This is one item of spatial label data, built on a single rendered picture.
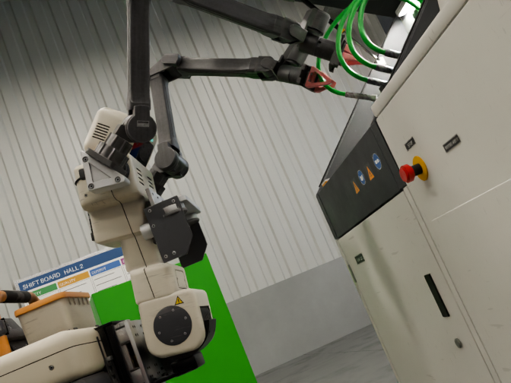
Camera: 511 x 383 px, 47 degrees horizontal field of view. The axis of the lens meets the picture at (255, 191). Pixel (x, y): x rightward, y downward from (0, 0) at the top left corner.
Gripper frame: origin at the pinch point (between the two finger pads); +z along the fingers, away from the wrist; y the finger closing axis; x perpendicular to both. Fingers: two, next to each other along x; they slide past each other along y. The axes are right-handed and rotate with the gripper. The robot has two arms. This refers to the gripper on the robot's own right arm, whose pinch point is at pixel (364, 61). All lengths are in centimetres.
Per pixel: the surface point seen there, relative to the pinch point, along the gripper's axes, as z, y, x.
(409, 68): 14, -22, -63
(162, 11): -373, 215, 648
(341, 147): 0.6, -20.3, 27.6
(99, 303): -143, -144, 265
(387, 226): 22, -45, -20
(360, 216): 14.9, -43.1, -5.1
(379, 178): 16.0, -35.8, -28.5
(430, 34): 15, -19, -73
